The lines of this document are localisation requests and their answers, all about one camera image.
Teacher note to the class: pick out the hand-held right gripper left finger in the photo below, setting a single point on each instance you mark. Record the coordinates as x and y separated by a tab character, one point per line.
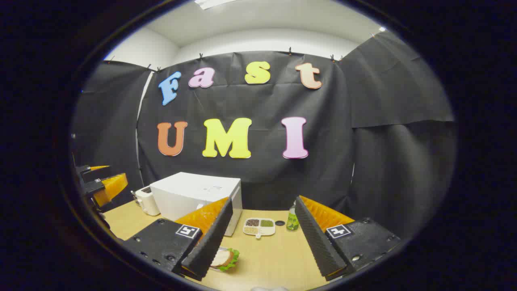
210	242

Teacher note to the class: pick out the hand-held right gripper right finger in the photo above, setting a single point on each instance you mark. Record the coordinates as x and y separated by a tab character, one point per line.
317	242

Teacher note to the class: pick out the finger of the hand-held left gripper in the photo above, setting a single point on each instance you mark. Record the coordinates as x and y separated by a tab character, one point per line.
99	167
113	185

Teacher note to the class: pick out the bread and lettuce sandwich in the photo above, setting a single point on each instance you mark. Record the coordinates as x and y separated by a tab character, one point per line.
225	258

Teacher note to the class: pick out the white microwave oven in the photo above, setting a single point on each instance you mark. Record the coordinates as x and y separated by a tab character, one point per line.
190	194

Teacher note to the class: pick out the green drink bottle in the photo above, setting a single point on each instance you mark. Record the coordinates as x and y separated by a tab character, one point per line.
292	221

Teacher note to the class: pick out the white toaster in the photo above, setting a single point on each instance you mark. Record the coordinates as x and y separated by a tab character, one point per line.
146	202

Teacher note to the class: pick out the white divided dish with beans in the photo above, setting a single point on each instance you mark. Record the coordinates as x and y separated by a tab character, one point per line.
258	227

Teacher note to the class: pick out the black backdrop cloth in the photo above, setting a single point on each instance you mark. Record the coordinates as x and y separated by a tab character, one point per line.
250	186

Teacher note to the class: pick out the ceiling light panel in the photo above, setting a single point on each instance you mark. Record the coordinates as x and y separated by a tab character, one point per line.
214	3

